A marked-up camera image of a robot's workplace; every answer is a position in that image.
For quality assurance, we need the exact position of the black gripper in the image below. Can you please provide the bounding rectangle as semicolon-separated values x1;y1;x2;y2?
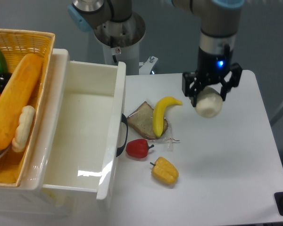
182;46;242;107

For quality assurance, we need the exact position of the pale cream pear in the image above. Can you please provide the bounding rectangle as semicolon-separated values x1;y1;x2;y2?
195;87;223;118

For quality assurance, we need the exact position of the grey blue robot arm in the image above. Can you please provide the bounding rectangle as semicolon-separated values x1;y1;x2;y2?
67;0;244;106

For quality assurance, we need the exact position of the open white upper drawer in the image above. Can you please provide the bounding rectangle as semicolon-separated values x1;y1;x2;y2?
43;61;126;201

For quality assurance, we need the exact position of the yellow banana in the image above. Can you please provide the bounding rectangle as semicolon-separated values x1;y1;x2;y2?
152;96;183;137

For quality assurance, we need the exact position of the wrapped brown bread slice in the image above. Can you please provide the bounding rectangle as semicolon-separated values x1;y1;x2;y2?
126;101;180;151

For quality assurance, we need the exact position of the red bell pepper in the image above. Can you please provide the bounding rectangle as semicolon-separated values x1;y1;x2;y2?
125;139;154;159

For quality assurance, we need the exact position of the yellow bell pepper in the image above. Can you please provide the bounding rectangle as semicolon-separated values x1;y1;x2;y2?
150;157;179;185

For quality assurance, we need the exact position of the orange baguette bread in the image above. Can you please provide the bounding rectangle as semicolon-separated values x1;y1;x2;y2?
0;53;42;150

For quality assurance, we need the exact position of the small cream croissant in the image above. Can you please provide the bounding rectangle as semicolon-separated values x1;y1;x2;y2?
12;105;35;153

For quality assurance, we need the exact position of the dark blackberry toy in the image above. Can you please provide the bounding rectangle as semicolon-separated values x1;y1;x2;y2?
0;72;12;94

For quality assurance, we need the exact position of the yellow wicker basket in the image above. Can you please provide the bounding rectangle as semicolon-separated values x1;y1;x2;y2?
0;29;55;187

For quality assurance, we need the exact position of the white bracket with bolt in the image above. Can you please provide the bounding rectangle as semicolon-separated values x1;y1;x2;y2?
139;56;158;75

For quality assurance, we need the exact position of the black drawer handle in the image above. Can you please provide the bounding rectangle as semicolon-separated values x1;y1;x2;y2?
116;114;128;157

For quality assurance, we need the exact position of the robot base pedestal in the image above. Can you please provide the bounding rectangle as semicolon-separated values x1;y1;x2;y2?
94;12;146;75

